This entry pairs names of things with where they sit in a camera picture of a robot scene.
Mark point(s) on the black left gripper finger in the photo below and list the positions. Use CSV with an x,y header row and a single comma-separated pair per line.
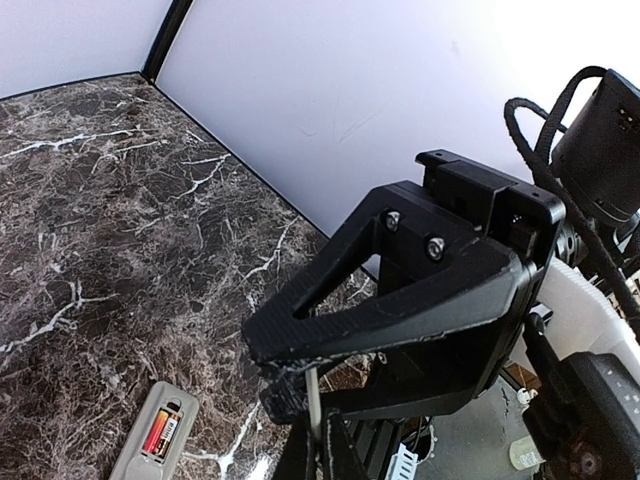
x,y
345,449

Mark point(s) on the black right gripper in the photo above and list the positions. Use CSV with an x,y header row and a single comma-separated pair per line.
x,y
462,257

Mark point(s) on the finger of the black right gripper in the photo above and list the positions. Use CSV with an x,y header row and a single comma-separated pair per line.
x,y
350,386

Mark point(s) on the grey battery cover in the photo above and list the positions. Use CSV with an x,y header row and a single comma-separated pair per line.
x,y
314,403

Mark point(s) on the white remote control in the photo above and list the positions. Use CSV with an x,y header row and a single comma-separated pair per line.
x,y
133,462

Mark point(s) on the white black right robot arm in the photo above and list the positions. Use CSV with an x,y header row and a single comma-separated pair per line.
x,y
586,155

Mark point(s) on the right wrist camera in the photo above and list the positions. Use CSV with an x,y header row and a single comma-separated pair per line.
x,y
584,420

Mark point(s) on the black vertical frame post right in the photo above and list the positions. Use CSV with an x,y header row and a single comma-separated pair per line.
x,y
164,39

